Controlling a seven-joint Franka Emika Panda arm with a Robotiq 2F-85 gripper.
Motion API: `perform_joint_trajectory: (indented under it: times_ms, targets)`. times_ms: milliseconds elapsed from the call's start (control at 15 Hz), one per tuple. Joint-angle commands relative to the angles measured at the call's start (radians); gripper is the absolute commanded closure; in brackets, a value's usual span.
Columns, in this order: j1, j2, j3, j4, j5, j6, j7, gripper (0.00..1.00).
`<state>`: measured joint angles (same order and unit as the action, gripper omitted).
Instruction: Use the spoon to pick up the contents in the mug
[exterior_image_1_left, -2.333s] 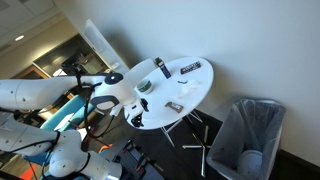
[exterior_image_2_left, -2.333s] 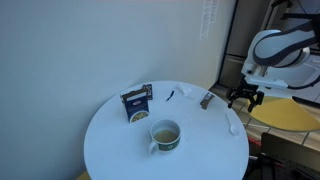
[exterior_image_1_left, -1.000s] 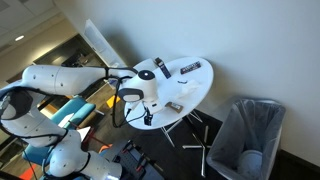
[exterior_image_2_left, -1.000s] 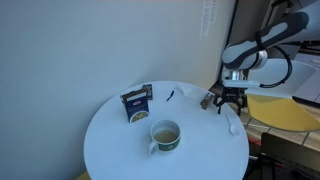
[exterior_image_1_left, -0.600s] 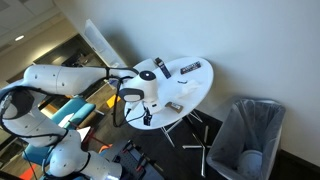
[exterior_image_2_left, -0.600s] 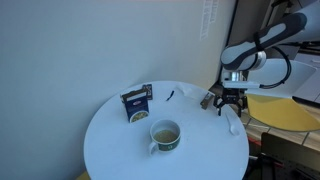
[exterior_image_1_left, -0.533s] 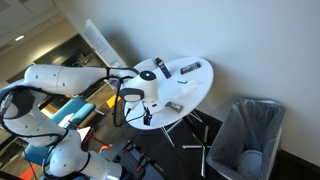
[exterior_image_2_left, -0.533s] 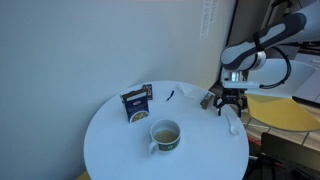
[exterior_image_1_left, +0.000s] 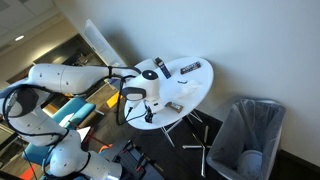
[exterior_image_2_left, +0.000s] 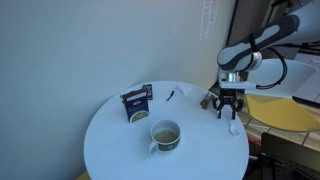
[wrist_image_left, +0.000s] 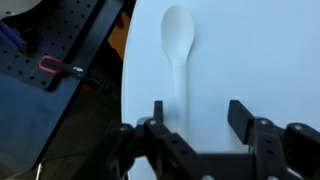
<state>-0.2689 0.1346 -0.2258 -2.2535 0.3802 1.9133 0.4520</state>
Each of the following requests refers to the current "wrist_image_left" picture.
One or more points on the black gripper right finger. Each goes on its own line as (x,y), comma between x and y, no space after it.
(270,150)

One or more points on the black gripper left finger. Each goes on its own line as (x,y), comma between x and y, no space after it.
(160,150)

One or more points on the white plastic spoon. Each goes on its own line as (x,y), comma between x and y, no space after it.
(177,33)

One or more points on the red black clamp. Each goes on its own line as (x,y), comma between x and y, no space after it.
(46,65)

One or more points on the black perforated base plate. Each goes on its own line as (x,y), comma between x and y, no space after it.
(66,26)

